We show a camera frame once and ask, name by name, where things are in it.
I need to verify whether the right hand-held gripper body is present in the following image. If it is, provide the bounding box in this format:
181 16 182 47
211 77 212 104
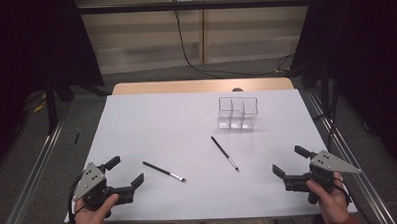
282 148 364 206

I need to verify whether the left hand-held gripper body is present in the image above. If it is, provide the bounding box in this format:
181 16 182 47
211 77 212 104
71 160 137 210

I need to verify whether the black makeup brush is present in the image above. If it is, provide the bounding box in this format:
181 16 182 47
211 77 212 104
141 159 188 186
210 135 241 174

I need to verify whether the clear plastic organizer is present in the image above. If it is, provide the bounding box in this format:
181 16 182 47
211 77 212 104
216 95 260 131

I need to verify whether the person's right hand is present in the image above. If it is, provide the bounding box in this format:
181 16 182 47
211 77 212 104
305 171 354 224

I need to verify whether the person's left hand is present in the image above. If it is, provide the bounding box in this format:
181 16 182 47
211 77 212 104
73 193 121 224

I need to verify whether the white table mat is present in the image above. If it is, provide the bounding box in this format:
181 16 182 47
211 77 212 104
59 86 358 224

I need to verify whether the black metal stand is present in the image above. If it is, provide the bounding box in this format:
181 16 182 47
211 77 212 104
319 58 343 151
44 71 60 135

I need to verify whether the wooden table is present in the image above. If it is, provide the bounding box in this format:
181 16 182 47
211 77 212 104
110 76 296 97

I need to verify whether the black curtain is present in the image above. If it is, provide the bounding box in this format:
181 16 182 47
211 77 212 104
0 0 109 182
287 0 397 182

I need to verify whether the black horizontal bar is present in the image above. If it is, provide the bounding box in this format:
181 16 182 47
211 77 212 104
76 0 314 15

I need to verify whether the metal floor rail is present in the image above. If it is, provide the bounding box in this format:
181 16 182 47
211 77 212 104
0 104 76 224
305 86 397 224

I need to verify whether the left hand-held gripper cable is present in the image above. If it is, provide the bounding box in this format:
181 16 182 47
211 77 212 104
66 171 87 224

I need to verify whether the hand-held gripper cable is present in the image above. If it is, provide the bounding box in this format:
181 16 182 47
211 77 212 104
333 176 353 206
66 171 87 224

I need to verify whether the right hand-held gripper cable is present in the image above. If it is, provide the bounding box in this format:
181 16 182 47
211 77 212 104
333 176 353 206

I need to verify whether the yellow cable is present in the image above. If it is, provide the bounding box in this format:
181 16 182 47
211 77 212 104
23 91 49 114

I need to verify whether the black wall cable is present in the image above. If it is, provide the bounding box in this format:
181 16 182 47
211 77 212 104
173 0 296 81

